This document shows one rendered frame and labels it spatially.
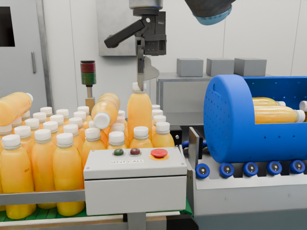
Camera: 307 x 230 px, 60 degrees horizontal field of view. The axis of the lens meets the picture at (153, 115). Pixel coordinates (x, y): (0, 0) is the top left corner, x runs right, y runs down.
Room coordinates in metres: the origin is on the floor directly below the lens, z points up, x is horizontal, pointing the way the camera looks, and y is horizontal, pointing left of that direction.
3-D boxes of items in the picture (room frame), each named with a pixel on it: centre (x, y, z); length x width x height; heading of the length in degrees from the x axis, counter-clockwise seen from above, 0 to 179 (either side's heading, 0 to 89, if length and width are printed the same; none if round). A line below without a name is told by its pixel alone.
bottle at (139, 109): (0.75, 0.04, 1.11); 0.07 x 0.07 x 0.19
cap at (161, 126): (0.72, -0.03, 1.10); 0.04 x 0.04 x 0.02
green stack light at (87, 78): (1.14, 0.28, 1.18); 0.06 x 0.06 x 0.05
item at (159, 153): (0.52, -0.01, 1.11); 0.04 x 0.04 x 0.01
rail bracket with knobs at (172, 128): (1.02, -0.08, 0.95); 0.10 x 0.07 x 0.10; 6
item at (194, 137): (0.82, -0.14, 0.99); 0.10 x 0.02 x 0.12; 6
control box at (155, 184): (0.51, 0.04, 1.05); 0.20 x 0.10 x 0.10; 96
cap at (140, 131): (0.68, 0.03, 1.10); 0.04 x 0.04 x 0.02
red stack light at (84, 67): (1.14, 0.28, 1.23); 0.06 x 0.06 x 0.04
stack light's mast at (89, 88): (1.14, 0.28, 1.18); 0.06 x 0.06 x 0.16
